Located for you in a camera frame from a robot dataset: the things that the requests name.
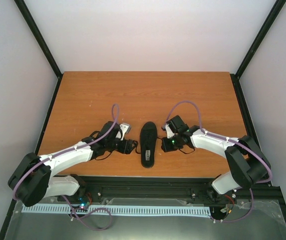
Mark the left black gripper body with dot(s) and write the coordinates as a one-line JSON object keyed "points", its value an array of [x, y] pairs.
{"points": [[125, 149]]}

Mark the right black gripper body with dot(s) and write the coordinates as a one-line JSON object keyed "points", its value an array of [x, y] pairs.
{"points": [[172, 146]]}

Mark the black canvas shoe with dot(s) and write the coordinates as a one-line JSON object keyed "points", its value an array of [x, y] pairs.
{"points": [[148, 138]]}

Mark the black shoelace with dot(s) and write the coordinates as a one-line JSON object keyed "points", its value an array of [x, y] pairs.
{"points": [[159, 138]]}

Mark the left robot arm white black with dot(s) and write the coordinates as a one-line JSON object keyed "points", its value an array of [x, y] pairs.
{"points": [[36, 177]]}

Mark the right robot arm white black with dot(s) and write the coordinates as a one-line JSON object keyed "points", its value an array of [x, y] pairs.
{"points": [[247, 164]]}

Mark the left green led circuit board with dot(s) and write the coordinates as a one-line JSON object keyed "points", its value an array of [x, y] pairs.
{"points": [[83, 206]]}

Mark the right small connector board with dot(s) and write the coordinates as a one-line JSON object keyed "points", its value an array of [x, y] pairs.
{"points": [[227, 209]]}

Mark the clear plastic sheet cover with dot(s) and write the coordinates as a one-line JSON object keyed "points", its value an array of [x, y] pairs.
{"points": [[259, 219]]}

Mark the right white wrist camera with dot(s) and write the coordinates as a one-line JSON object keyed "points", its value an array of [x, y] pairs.
{"points": [[170, 134]]}

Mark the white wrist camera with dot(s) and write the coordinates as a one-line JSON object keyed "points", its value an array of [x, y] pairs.
{"points": [[170, 134], [124, 129]]}

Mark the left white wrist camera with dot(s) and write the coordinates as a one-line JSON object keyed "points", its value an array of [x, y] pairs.
{"points": [[124, 129]]}

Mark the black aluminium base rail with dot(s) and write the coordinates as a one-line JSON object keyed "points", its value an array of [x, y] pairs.
{"points": [[196, 190]]}

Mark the light blue slotted cable duct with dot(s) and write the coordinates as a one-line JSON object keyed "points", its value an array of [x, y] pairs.
{"points": [[122, 210]]}

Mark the left black frame post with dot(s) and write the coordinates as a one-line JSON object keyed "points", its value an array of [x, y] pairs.
{"points": [[25, 12]]}

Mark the black frame post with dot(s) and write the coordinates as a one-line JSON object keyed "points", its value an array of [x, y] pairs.
{"points": [[267, 24], [25, 12]]}

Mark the right black frame post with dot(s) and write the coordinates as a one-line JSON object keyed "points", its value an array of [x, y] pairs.
{"points": [[267, 24]]}

